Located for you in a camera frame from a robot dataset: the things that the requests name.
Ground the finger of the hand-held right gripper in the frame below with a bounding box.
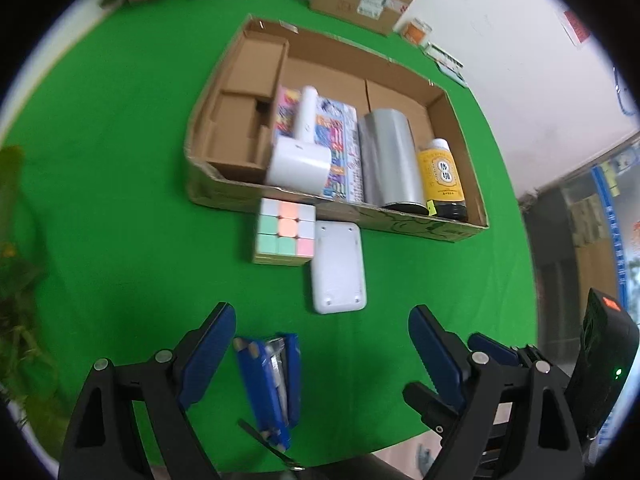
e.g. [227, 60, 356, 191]
[402, 381, 468, 435]
[467, 332, 538, 368]

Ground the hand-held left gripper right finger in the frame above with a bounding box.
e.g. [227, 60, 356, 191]
[407, 305, 586, 480]

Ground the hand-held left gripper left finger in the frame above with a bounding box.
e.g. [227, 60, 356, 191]
[57, 301, 237, 480]

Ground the blue folding tool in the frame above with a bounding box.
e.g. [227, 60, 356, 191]
[233, 331, 303, 471]

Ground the yellow label bottle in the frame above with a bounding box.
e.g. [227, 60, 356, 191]
[416, 137, 471, 223]

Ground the silver metal cylinder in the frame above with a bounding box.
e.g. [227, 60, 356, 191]
[357, 107, 430, 213]

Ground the white lint remover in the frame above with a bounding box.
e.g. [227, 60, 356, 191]
[265, 85, 333, 196]

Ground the white rectangular device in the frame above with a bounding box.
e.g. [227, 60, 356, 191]
[310, 219, 367, 315]

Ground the pastel puzzle cube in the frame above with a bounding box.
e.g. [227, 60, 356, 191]
[251, 197, 317, 266]

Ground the small potted plant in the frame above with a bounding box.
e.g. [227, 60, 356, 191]
[0, 145, 71, 441]

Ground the cardboard insert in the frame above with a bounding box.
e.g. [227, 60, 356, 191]
[205, 35, 291, 183]

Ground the light blue phone case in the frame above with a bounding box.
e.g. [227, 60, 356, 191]
[436, 60, 468, 88]

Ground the small white green box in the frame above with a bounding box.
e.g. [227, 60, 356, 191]
[422, 42, 463, 71]

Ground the orange jar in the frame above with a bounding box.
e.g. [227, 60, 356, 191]
[402, 17, 432, 46]

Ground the blue wall cable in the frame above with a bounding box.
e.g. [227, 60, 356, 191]
[611, 65, 640, 117]

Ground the red wall sign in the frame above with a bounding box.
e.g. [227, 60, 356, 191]
[560, 7, 593, 48]

